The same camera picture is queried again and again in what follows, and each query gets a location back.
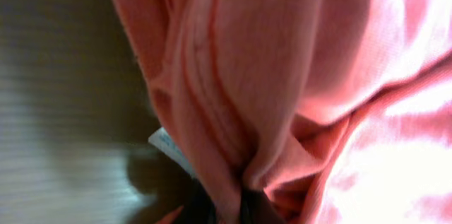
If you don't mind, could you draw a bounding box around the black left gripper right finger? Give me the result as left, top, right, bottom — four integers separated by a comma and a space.
240, 189, 286, 224

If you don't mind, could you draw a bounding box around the red soccer t-shirt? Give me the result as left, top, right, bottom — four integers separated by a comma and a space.
114, 0, 451, 223

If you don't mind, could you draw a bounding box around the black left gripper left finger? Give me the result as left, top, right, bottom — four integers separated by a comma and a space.
176, 179, 216, 224

